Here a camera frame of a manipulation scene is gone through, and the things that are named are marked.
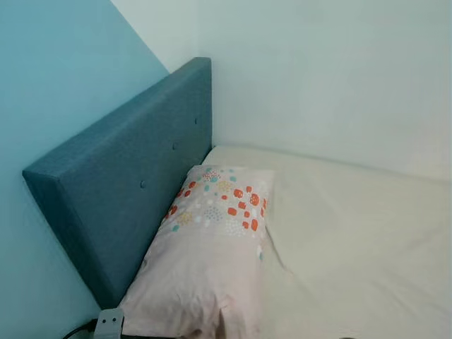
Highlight blue upholstered headboard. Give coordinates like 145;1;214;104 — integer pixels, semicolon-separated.
23;56;213;310

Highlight pink pillow with coloured dots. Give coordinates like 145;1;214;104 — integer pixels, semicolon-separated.
117;165;276;339

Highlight cream bed mattress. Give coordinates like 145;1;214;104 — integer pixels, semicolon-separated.
201;145;452;339

